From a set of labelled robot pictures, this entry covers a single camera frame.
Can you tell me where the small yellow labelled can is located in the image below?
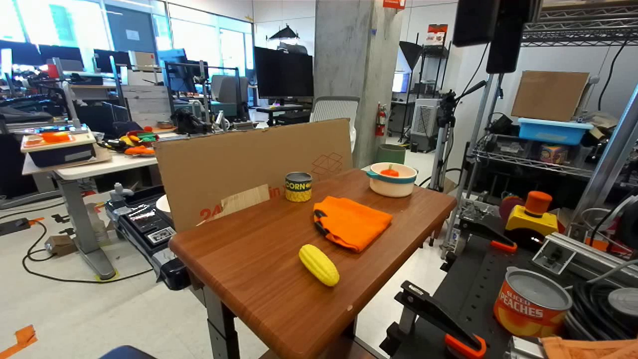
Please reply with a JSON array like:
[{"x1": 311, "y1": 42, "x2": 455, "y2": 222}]
[{"x1": 283, "y1": 170, "x2": 315, "y2": 204}]

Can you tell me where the large orange peaches can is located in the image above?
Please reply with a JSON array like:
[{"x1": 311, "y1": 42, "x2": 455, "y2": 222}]
[{"x1": 493, "y1": 266, "x2": 575, "y2": 339}]

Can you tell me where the folded orange cloth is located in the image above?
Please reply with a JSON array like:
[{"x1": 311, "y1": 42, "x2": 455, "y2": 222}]
[{"x1": 311, "y1": 194, "x2": 395, "y2": 256}]

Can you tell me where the brown cardboard backboard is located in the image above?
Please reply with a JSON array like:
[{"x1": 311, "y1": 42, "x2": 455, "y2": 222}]
[{"x1": 154, "y1": 118, "x2": 355, "y2": 234}]

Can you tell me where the white bowl with food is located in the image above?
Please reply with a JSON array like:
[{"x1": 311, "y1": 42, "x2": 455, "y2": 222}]
[{"x1": 361, "y1": 160, "x2": 419, "y2": 200}]

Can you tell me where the yellow toy corn cob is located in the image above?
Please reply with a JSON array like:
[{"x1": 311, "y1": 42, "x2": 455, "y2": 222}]
[{"x1": 297, "y1": 242, "x2": 343, "y2": 290}]

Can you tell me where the red fire extinguisher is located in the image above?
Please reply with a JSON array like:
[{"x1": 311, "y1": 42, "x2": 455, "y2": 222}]
[{"x1": 373, "y1": 102, "x2": 389, "y2": 140}]

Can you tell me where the black computer monitor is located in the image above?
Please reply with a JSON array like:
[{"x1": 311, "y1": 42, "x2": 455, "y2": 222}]
[{"x1": 254, "y1": 46, "x2": 315, "y2": 102}]

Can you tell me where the grey concrete pillar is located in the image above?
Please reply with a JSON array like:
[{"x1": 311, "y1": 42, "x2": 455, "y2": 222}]
[{"x1": 313, "y1": 0, "x2": 405, "y2": 168}]

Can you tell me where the black control box with labels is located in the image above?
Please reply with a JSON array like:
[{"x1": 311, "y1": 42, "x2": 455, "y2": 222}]
[{"x1": 106, "y1": 186, "x2": 194, "y2": 294}]

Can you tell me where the yellow emergency stop button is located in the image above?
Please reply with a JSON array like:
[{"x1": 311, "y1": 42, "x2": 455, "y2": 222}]
[{"x1": 505, "y1": 190, "x2": 561, "y2": 238}]

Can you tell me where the blue plastic bin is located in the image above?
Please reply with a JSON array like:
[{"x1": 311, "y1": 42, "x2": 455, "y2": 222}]
[{"x1": 517, "y1": 116, "x2": 594, "y2": 148}]

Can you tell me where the white height adjustable desk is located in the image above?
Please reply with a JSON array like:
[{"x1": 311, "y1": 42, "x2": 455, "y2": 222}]
[{"x1": 20, "y1": 150, "x2": 160, "y2": 282}]

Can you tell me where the cardboard sheet on shelf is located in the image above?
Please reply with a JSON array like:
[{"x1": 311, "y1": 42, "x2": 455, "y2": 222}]
[{"x1": 511, "y1": 70, "x2": 592, "y2": 124}]

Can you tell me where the black box with orange item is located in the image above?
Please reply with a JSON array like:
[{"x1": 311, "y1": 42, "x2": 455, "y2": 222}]
[{"x1": 20, "y1": 128, "x2": 100, "y2": 170}]

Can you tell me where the orange cloth piece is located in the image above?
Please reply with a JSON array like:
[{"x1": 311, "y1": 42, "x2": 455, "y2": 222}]
[{"x1": 539, "y1": 335, "x2": 638, "y2": 359}]

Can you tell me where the black camera on tripod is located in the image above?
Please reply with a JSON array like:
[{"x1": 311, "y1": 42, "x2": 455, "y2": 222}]
[{"x1": 429, "y1": 80, "x2": 489, "y2": 194}]

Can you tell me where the black clamp with orange handle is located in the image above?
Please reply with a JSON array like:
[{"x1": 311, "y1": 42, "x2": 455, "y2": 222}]
[{"x1": 393, "y1": 280, "x2": 491, "y2": 359}]

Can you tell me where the metal wire shelf rack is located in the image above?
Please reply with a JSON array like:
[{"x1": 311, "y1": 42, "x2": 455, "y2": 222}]
[{"x1": 465, "y1": 128, "x2": 600, "y2": 202}]

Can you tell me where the black power cable on floor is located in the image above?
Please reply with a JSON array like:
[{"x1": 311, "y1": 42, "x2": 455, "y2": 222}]
[{"x1": 20, "y1": 220, "x2": 156, "y2": 286}]

